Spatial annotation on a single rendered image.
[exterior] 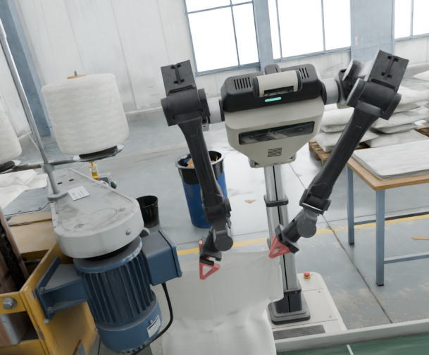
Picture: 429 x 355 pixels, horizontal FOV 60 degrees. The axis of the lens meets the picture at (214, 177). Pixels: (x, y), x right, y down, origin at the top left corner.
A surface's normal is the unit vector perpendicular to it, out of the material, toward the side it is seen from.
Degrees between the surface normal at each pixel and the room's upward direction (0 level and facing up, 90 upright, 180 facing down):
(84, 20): 90
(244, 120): 40
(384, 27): 90
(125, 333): 91
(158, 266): 90
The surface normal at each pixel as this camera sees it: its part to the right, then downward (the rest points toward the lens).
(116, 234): 0.60, 0.21
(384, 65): -0.06, -0.15
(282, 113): -0.11, -0.47
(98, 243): 0.24, 0.32
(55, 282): -0.16, -0.92
